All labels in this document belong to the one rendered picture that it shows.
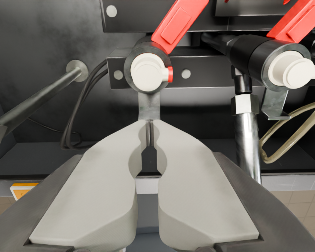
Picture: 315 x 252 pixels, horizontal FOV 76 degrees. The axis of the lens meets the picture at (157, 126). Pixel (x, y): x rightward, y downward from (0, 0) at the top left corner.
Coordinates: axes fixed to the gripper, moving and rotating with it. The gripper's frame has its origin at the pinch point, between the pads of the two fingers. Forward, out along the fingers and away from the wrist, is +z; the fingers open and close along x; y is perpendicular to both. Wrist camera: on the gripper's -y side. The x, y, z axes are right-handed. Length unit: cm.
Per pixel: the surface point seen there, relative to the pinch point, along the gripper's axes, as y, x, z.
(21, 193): 20.6, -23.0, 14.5
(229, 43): -3.6, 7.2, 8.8
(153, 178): 18.9, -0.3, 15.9
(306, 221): 165, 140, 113
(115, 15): -6.0, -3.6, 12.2
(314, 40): -3.7, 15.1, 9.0
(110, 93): 7.3, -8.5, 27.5
